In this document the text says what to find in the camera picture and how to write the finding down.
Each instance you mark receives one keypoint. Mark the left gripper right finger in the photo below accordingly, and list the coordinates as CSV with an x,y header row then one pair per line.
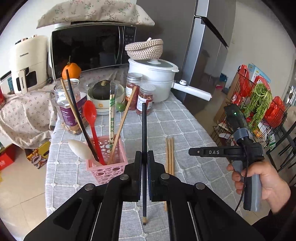
x,y
156,189

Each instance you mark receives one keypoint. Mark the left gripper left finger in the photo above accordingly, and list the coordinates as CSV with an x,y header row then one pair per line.
x,y
132,187

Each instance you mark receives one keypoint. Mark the wooden chopstick one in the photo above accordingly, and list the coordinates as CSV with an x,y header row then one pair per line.
x,y
166,167

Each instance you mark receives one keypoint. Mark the white plastic spoon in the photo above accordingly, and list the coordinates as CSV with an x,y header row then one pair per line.
x,y
82,151

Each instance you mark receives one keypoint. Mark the red plastic spoon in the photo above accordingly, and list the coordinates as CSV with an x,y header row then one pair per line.
x,y
90,114

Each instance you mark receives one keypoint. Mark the right human hand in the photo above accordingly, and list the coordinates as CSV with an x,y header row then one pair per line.
x,y
274,189

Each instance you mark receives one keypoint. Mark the wooden chopstick three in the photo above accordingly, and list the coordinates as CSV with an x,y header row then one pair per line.
x,y
172,158

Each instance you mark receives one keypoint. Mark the leaning wooden chopstick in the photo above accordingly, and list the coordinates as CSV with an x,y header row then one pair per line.
x,y
121,126

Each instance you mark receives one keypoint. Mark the wooden chopstick two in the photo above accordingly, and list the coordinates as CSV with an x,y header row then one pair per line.
x,y
169,156

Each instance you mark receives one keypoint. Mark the green vegetables bunch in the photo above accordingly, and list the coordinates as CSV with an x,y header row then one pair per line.
x,y
259,103

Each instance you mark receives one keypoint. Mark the small green fruit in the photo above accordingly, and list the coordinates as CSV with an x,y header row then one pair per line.
x,y
120,107

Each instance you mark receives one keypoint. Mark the white ceramic bowl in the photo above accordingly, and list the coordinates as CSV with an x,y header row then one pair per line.
x,y
102,106

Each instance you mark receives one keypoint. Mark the green printed wrapped chopsticks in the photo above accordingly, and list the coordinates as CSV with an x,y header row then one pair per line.
x,y
111,119

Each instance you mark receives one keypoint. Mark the red label plastic jar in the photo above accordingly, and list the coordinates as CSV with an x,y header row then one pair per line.
x,y
145,95

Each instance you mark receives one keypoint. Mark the dark green pumpkin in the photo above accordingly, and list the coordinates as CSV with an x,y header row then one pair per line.
x,y
103,89

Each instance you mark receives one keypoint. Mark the yellow cardboard box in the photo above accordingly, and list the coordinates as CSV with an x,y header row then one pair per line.
x,y
38,157

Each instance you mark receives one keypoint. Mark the white electric cooking pot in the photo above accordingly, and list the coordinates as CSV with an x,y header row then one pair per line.
x,y
161,74

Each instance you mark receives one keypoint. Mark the purple label glass jar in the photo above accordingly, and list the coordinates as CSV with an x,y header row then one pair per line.
x,y
64,110

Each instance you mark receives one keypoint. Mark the floral table cloth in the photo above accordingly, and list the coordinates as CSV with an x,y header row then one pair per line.
x,y
29,120

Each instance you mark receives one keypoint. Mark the wooden chopstick in basket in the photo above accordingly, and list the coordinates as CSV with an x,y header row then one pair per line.
x,y
70,97

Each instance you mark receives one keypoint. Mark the orange tangerine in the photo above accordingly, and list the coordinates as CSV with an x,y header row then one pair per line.
x,y
73,69

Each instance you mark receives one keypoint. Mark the red box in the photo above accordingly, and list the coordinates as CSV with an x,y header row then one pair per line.
x,y
7,156

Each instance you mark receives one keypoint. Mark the grey refrigerator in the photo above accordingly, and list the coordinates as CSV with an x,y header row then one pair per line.
x,y
196,36

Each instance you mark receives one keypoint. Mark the black microwave oven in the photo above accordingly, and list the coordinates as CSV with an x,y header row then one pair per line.
x,y
90,45

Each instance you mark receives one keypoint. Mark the cream air fryer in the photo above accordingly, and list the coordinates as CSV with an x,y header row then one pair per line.
x,y
29,64

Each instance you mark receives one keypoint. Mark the floral cloth cover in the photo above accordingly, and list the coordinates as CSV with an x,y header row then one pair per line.
x,y
95,11

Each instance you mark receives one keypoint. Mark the black wire rack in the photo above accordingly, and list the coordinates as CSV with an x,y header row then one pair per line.
x,y
240,94

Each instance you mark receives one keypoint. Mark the woven rope basket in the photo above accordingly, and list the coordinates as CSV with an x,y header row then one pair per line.
x,y
149,49

